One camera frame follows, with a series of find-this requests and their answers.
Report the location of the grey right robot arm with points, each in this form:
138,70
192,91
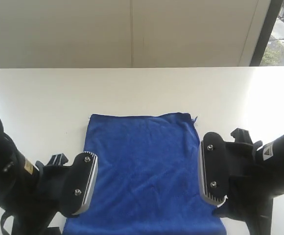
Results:
271,158

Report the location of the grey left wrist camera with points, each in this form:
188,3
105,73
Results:
70,187

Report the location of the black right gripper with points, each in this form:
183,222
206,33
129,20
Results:
245,201

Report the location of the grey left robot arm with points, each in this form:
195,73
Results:
7,149

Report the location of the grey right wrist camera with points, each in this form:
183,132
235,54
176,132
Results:
218,160

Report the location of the blue microfibre towel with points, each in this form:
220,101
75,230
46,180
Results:
147,181

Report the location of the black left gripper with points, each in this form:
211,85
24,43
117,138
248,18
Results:
33,201

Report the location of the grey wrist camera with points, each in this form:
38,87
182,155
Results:
218,160
70,187

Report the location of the dark window frame post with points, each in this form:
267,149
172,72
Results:
265,32

